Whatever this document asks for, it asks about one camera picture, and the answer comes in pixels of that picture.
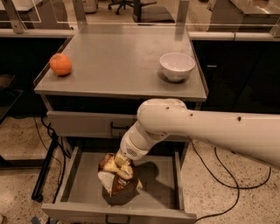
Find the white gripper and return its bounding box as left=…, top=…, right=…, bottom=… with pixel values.
left=103, top=130, right=151, bottom=173

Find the brown sea salt chip bag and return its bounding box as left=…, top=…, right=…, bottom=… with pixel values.
left=97, top=153, right=143, bottom=197

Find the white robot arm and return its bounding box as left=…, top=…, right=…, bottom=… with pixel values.
left=116, top=99, right=280, bottom=168

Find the open middle drawer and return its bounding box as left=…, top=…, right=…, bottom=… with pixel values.
left=42, top=149, right=197, bottom=224

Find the closed top drawer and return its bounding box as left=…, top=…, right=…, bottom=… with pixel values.
left=46, top=110, right=200, bottom=144

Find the grey drawer cabinet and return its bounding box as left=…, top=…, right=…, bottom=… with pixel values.
left=32, top=23, right=209, bottom=167

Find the black table leg base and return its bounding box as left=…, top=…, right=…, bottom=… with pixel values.
left=31, top=132, right=58, bottom=202

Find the orange fruit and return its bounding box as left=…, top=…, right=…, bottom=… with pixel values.
left=49, top=53, right=72, bottom=76

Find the white bowl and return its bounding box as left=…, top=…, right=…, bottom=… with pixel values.
left=159, top=52, right=196, bottom=81

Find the black office chair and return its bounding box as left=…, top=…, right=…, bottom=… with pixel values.
left=108, top=0, right=175, bottom=24

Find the black top drawer handle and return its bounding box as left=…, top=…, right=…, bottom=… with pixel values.
left=110, top=122, right=130, bottom=130

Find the black drawer handle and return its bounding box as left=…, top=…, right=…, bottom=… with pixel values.
left=105, top=214, right=130, bottom=224
left=110, top=122, right=130, bottom=130

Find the black middle drawer handle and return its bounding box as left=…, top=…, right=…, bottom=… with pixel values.
left=105, top=214, right=130, bottom=224

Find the black floor cable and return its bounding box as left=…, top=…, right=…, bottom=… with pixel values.
left=189, top=141, right=272, bottom=224

